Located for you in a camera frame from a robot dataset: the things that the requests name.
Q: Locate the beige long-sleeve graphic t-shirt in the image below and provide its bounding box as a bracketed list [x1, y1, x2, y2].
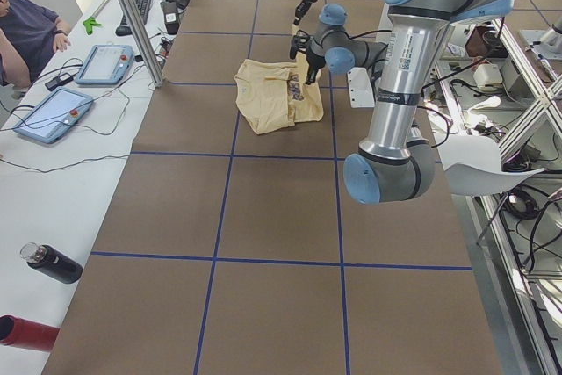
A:
[234, 53, 324, 135]

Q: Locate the black keyboard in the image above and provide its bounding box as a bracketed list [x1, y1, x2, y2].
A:
[119, 0, 155, 26]

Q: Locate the white chair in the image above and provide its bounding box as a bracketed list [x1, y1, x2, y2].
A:
[438, 135, 544, 197]

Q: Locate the black computer mouse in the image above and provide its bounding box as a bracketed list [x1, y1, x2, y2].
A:
[115, 25, 132, 37]

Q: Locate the upper blue teach pendant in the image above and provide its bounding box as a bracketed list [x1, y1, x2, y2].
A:
[74, 45, 134, 86]

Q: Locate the blue teach pendant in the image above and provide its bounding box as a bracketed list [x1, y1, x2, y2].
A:
[12, 87, 94, 144]
[74, 45, 134, 86]

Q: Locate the green clamp tool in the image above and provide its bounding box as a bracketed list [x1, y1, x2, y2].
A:
[83, 16, 102, 35]

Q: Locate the lower blue teach pendant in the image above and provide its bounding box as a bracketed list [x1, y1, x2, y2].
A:
[12, 87, 94, 144]

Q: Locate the seated person in navy shirt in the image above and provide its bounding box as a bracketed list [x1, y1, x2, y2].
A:
[1, 0, 71, 90]

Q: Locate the black bottle with steel cap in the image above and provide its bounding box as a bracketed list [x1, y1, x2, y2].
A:
[20, 242, 83, 284]

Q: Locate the dark red bottle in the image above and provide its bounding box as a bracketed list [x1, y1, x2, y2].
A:
[1, 315, 60, 352]

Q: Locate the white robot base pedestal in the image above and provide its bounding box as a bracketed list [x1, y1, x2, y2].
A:
[347, 3, 393, 108]

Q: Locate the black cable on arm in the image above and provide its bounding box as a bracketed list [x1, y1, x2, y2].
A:
[342, 28, 394, 42]

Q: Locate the aluminium frame post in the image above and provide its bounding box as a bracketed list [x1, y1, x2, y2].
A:
[118, 0, 163, 88]

